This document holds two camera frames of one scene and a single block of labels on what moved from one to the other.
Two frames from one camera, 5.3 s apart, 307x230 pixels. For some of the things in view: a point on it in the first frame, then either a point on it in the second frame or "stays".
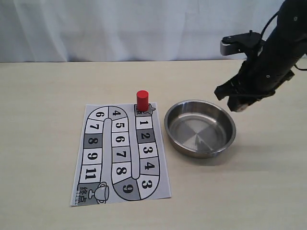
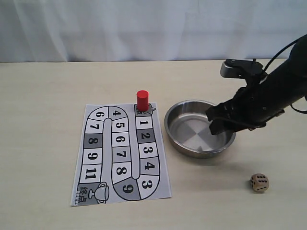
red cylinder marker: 142,100 stays
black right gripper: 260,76 -> 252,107
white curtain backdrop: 41,31 stays
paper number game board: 121,156 stays
